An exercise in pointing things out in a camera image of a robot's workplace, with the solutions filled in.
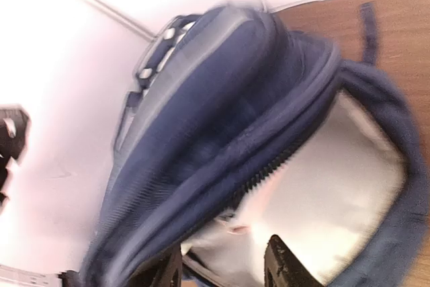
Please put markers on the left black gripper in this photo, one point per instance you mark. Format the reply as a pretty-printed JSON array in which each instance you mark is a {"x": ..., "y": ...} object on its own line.
[{"x": 14, "y": 125}]

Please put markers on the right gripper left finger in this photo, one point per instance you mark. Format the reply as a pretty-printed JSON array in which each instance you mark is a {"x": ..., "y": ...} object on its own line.
[{"x": 167, "y": 272}]

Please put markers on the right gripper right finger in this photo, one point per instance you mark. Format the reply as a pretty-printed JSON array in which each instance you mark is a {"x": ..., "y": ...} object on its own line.
[{"x": 283, "y": 269}]

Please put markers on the navy blue student backpack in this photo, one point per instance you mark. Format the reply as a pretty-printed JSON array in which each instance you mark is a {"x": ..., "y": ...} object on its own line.
[{"x": 241, "y": 129}]

